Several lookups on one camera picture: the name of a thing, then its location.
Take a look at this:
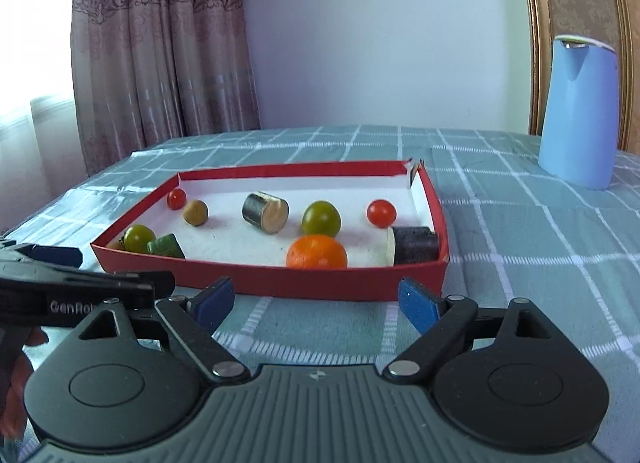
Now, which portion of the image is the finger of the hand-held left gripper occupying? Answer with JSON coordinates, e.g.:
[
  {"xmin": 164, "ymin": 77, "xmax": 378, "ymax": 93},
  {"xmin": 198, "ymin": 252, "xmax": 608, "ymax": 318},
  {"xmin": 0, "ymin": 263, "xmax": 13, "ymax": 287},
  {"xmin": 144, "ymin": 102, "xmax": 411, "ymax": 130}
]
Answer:
[
  {"xmin": 0, "ymin": 263, "xmax": 176, "ymax": 296},
  {"xmin": 0, "ymin": 241, "xmax": 84, "ymax": 269}
]

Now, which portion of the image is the person's left hand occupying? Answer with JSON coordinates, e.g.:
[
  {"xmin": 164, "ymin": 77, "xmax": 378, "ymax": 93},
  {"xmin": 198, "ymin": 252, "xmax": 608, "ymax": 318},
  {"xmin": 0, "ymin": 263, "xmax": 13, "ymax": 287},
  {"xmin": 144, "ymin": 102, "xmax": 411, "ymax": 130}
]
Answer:
[{"xmin": 0, "ymin": 327, "xmax": 51, "ymax": 439}]

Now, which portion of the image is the light blue kettle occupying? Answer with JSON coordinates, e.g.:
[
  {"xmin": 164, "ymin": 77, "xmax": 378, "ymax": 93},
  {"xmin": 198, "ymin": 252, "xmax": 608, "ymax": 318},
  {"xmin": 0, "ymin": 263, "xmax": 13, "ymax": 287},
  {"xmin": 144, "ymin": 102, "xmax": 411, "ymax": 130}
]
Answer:
[{"xmin": 538, "ymin": 34, "xmax": 621, "ymax": 191}]

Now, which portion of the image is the yellowish sugarcane piece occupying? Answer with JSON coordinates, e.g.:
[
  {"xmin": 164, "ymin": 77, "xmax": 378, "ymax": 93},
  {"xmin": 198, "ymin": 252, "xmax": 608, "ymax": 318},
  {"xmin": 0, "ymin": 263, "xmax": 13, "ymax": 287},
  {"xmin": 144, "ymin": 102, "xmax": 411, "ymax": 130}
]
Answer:
[{"xmin": 242, "ymin": 191, "xmax": 290, "ymax": 235}]

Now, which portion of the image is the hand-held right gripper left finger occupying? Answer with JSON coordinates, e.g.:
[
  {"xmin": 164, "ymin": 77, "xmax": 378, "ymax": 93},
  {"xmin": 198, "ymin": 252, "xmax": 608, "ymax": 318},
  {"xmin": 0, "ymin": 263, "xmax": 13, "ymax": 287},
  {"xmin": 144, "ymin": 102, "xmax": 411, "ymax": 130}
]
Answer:
[{"xmin": 75, "ymin": 277, "xmax": 251, "ymax": 384}]

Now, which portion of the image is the green cucumber piece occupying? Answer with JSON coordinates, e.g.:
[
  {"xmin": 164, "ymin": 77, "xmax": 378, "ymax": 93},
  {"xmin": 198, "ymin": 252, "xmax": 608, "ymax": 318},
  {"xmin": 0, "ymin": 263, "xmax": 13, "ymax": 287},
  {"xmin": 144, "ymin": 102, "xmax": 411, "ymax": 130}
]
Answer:
[{"xmin": 147, "ymin": 234, "xmax": 186, "ymax": 260}]

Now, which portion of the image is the pink patterned curtain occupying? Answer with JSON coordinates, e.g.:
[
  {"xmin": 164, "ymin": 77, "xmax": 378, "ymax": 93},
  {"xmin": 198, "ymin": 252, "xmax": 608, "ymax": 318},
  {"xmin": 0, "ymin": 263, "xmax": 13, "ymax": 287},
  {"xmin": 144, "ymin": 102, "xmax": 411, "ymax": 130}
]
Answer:
[{"xmin": 70, "ymin": 0, "xmax": 262, "ymax": 176}]

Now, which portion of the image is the white sheer curtain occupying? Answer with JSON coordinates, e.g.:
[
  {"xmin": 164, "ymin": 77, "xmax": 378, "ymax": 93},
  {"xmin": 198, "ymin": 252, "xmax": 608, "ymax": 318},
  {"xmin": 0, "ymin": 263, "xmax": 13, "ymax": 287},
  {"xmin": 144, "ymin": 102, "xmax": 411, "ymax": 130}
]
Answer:
[{"xmin": 0, "ymin": 95, "xmax": 88, "ymax": 228}]

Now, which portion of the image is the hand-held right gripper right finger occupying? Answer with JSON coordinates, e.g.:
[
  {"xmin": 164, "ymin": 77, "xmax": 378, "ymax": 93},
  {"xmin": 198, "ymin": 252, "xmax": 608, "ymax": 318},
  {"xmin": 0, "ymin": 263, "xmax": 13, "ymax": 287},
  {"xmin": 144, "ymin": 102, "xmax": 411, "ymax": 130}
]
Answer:
[{"xmin": 384, "ymin": 278, "xmax": 556, "ymax": 385}]

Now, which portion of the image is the green cherry tomato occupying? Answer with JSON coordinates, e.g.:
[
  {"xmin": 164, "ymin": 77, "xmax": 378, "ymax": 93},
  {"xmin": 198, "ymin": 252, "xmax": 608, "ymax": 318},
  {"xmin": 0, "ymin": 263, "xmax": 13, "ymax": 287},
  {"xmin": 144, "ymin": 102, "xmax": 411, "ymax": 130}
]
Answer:
[{"xmin": 123, "ymin": 224, "xmax": 157, "ymax": 254}]

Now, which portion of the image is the orange tangerine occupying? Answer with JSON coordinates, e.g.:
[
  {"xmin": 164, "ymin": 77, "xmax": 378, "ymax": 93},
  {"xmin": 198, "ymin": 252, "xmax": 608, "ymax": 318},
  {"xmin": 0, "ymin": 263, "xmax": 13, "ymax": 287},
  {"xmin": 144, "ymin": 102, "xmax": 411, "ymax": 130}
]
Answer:
[{"xmin": 286, "ymin": 235, "xmax": 348, "ymax": 270}]

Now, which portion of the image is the red cardboard box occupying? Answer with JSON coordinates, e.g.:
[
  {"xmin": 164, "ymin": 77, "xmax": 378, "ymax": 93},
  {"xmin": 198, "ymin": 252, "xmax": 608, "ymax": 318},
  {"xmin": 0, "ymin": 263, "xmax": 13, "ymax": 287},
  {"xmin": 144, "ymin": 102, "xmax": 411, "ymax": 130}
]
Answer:
[{"xmin": 90, "ymin": 159, "xmax": 451, "ymax": 304}]

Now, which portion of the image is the large green tomato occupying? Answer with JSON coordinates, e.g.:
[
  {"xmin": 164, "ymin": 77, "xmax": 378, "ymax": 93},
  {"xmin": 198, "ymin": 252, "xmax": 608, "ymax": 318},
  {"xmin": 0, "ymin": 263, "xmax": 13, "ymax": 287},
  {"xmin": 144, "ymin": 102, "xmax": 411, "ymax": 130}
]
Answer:
[{"xmin": 301, "ymin": 200, "xmax": 342, "ymax": 237}]

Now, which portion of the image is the dark eggplant piece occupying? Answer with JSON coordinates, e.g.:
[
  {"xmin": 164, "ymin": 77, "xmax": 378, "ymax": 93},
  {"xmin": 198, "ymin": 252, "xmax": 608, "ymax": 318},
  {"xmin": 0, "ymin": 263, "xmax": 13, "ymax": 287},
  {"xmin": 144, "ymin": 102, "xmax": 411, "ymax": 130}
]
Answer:
[{"xmin": 386, "ymin": 225, "xmax": 441, "ymax": 266}]

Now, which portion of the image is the tan round longan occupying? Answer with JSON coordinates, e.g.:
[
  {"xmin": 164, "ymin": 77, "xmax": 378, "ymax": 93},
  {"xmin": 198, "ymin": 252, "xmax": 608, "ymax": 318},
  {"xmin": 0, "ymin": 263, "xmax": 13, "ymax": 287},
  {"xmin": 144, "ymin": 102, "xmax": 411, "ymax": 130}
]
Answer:
[{"xmin": 182, "ymin": 199, "xmax": 209, "ymax": 227}]

